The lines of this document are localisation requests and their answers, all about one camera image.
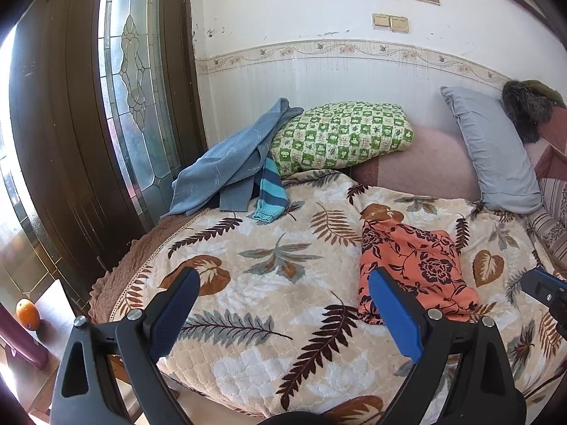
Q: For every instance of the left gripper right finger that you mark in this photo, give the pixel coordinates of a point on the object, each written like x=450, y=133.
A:
x=483, y=389

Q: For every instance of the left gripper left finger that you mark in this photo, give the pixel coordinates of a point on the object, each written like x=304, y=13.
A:
x=86, y=391

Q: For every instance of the orange black floral garment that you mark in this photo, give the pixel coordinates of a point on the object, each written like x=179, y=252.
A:
x=423, y=263

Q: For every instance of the striped floral bed sheet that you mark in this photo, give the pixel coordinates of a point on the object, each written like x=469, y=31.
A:
x=549, y=222

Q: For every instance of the orange fruit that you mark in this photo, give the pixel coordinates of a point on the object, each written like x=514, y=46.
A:
x=27, y=314

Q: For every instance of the grey blue pillow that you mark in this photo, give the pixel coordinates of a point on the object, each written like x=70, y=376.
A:
x=507, y=178

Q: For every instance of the pink quilted bolster pillow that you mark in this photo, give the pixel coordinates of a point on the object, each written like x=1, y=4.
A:
x=436, y=164

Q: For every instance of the cream leaf-pattern blanket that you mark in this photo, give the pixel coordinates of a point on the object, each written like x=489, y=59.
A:
x=266, y=291

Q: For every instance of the dark furry cushion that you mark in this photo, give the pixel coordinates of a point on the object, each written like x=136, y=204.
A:
x=529, y=104

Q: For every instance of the teal striped knit garment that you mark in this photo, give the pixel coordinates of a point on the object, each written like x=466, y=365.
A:
x=272, y=200

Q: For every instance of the blue denim cloth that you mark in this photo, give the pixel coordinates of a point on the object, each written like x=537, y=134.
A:
x=227, y=171

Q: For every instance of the green white checkered pillow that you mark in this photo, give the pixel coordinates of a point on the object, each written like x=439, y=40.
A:
x=340, y=135

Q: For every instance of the stained glass window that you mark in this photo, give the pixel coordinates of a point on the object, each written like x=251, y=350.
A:
x=135, y=102

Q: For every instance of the dark wooden door frame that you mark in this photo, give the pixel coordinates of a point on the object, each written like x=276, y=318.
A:
x=67, y=189

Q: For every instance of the beige wall switch plate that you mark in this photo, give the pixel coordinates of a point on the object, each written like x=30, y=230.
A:
x=396, y=24

